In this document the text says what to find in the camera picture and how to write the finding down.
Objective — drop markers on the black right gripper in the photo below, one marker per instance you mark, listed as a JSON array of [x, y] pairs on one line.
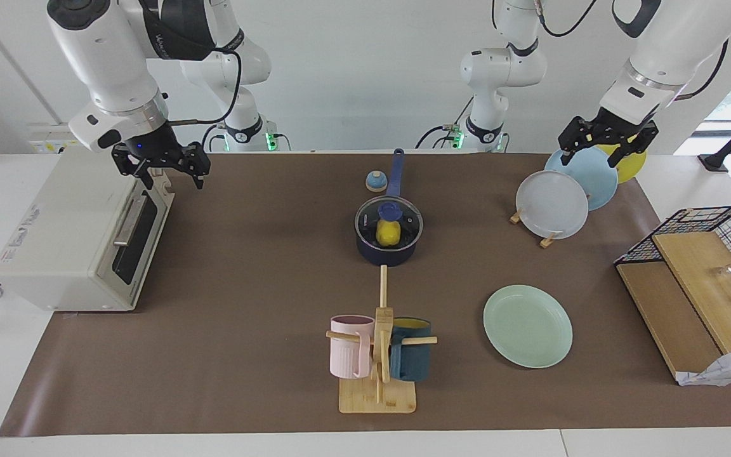
[[162, 149]]

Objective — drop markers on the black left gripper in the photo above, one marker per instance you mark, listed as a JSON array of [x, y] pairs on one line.
[[613, 130]]

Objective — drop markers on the glass lid with blue knob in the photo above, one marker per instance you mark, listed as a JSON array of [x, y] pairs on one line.
[[389, 209]]

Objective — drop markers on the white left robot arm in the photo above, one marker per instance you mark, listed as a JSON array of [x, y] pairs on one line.
[[676, 51]]

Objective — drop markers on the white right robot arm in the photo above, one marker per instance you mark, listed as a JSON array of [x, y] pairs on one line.
[[111, 57]]

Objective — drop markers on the light blue plate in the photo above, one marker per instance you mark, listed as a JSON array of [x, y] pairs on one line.
[[597, 181]]

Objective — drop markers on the yellow plate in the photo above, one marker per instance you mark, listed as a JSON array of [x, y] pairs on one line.
[[635, 168]]

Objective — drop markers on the grey plate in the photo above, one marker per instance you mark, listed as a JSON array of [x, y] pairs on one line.
[[553, 206]]

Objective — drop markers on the wooden plate rack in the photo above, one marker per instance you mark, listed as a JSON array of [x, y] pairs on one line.
[[548, 241]]

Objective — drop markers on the green plate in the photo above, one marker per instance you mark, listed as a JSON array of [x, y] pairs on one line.
[[527, 327]]

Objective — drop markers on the dark blue pot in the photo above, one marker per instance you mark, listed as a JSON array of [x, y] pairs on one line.
[[388, 257]]

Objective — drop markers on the white power strip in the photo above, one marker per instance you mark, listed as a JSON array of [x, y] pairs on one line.
[[48, 136]]

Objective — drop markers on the white toaster oven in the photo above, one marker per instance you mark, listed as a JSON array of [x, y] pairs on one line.
[[54, 241]]

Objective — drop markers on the light wooden board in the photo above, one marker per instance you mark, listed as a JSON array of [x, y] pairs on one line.
[[695, 266]]

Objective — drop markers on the brown wooden board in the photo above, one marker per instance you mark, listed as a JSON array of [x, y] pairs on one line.
[[664, 311]]

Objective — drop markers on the brown table mat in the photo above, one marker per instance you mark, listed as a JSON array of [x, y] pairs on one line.
[[264, 355]]

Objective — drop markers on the small blue wooden knob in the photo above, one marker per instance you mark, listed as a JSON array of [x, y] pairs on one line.
[[376, 183]]

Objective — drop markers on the pink ribbed mug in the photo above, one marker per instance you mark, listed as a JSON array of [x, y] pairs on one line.
[[348, 355]]

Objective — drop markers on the white checked cloth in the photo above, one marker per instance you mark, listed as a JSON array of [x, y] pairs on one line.
[[730, 368]]

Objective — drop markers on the wooden mug rack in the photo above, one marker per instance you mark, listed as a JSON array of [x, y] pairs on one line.
[[383, 330]]

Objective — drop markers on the dark teal mug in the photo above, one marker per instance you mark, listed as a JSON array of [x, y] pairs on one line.
[[413, 362]]

